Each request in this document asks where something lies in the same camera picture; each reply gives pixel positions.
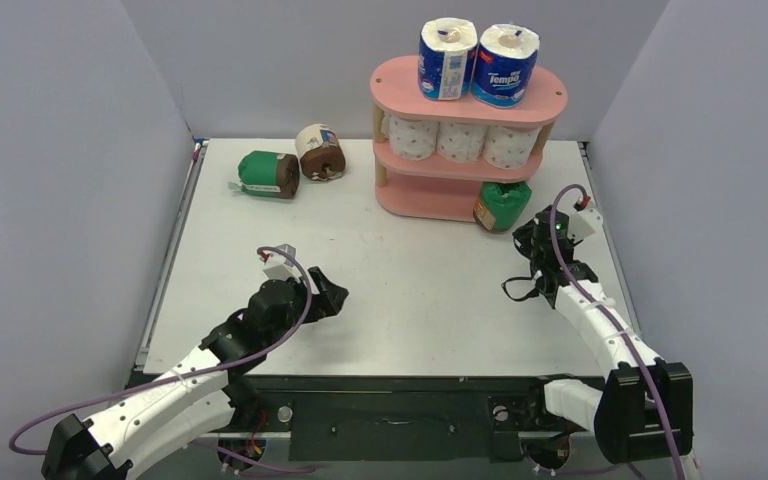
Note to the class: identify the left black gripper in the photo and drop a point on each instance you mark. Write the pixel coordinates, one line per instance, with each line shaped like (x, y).
(328, 300)

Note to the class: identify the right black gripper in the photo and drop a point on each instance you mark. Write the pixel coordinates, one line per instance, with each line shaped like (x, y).
(537, 240)

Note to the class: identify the green brown roll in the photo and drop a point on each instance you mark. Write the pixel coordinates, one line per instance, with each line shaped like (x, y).
(499, 205)
(268, 174)

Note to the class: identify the pink three-tier shelf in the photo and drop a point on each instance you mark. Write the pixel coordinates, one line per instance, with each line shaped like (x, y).
(437, 188)

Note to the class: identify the floral white paper roll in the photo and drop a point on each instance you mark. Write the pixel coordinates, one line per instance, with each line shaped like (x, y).
(460, 142)

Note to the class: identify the blue paper roll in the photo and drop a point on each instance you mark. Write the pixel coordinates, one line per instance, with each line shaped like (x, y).
(446, 57)

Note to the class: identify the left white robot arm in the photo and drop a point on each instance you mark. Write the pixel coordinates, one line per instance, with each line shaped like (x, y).
(201, 393)

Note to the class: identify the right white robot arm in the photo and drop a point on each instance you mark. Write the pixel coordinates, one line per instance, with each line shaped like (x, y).
(644, 410)

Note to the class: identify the beige brown paper roll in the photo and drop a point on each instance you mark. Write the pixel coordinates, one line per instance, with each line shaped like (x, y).
(320, 154)

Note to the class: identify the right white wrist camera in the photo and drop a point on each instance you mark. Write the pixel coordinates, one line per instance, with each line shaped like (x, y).
(584, 222)

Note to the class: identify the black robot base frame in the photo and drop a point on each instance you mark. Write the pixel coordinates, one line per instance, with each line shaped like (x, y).
(318, 420)

